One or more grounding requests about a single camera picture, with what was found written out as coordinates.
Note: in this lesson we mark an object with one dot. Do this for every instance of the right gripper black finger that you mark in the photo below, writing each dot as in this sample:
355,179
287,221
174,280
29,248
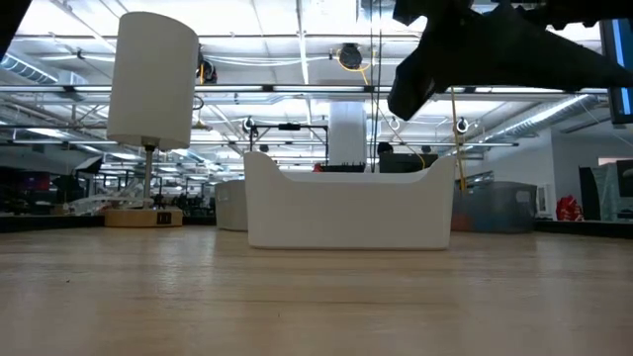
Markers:
408,94

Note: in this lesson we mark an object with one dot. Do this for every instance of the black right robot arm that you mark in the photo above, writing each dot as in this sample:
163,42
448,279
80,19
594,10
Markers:
569,12

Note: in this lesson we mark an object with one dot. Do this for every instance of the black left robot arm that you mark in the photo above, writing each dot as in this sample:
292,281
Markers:
10,20

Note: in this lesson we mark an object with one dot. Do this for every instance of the person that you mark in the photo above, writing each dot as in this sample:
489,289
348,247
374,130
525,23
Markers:
385,148

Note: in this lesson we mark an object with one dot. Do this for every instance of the dark background screen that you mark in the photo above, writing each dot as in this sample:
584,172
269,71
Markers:
408,163

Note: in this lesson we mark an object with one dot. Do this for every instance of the computer monitor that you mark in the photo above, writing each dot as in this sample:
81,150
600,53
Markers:
620,59

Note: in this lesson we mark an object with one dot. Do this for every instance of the white plastic bin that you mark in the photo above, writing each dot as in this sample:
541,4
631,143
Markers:
346,212

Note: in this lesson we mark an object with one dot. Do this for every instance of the transparent grey plastic bin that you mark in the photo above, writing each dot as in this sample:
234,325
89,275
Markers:
494,203

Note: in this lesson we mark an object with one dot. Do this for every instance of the red bag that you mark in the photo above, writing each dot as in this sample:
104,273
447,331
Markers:
569,210

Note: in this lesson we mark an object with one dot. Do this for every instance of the white lamp with wooden base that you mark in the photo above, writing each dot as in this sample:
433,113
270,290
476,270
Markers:
153,74

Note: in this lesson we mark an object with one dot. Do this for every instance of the black metal frame rig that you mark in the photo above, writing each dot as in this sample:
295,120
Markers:
289,127

